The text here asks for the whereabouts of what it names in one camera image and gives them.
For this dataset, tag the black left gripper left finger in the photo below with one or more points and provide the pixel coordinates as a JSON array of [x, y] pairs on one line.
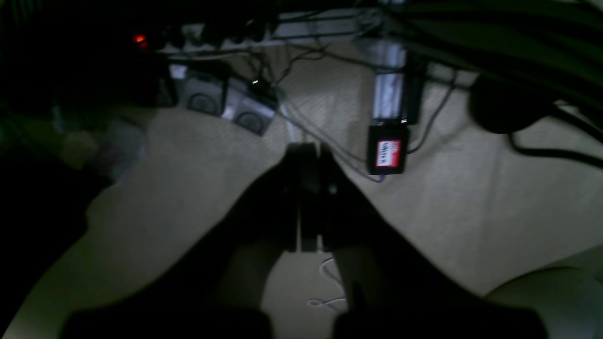
[[214, 291]]

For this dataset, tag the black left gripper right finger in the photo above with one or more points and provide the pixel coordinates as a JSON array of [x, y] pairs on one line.
[[393, 290]]

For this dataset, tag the black box red label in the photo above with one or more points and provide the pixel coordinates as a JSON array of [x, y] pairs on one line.
[[387, 149]]

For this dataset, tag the metal table leg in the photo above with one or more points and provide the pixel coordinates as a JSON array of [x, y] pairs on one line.
[[399, 80]]

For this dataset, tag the white power strip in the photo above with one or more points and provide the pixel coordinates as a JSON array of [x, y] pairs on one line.
[[192, 38]]

